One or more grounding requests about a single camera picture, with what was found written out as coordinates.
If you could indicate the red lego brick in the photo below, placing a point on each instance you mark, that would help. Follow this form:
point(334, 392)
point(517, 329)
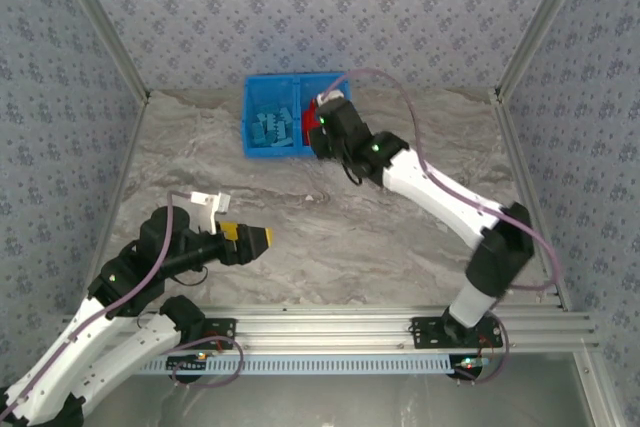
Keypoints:
point(311, 109)
point(306, 124)

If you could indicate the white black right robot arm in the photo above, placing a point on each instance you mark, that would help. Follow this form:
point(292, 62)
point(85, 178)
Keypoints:
point(440, 192)

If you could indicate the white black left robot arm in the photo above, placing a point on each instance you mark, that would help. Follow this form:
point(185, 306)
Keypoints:
point(140, 352)

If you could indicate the blue plastic bin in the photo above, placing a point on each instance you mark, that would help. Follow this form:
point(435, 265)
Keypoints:
point(312, 84)
point(255, 92)

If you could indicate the grey metal panel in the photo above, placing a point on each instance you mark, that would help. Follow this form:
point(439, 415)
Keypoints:
point(325, 402)

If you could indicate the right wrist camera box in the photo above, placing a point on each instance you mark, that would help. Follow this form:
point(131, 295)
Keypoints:
point(332, 95)

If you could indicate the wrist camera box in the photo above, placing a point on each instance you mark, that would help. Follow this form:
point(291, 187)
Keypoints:
point(212, 204)
point(332, 95)

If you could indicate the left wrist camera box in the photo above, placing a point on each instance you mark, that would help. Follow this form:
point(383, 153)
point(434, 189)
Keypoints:
point(212, 204)

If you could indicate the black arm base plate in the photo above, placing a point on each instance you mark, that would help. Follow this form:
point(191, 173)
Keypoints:
point(425, 334)
point(222, 327)

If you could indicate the aluminium side rail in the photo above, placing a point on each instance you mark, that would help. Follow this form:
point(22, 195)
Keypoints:
point(516, 147)
point(129, 147)

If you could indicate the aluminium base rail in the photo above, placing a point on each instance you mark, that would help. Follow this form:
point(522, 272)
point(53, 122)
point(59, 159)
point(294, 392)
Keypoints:
point(325, 329)

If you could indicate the small circuit board bracket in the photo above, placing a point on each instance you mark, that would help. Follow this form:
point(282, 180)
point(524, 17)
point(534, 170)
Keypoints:
point(190, 363)
point(470, 363)

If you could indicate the aluminium frame post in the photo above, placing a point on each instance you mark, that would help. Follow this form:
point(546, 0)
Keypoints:
point(105, 22)
point(538, 22)

